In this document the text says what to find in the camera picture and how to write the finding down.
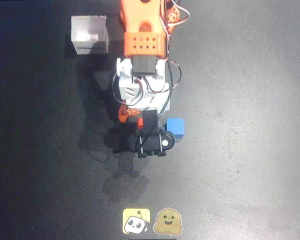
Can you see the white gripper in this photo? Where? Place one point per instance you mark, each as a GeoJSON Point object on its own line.
{"type": "Point", "coordinates": [127, 114]}

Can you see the red cube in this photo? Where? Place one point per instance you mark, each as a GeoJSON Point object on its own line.
{"type": "Point", "coordinates": [140, 123]}

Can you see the orange and white robot arm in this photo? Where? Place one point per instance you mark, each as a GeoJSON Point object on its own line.
{"type": "Point", "coordinates": [140, 25]}

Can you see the blue cube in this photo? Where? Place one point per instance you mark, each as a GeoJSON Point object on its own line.
{"type": "Point", "coordinates": [176, 126]}

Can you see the white cardboard box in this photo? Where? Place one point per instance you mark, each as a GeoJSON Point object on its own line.
{"type": "Point", "coordinates": [90, 47]}

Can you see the black webcam on gripper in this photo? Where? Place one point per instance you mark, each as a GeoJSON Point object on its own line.
{"type": "Point", "coordinates": [151, 143]}

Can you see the yellow robot face sticker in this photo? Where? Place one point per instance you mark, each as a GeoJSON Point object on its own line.
{"type": "Point", "coordinates": [136, 221]}

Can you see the hugging face emoji sticker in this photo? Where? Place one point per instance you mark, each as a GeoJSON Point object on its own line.
{"type": "Point", "coordinates": [168, 222]}

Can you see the orange robot base plate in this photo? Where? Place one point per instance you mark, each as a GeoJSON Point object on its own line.
{"type": "Point", "coordinates": [173, 17]}

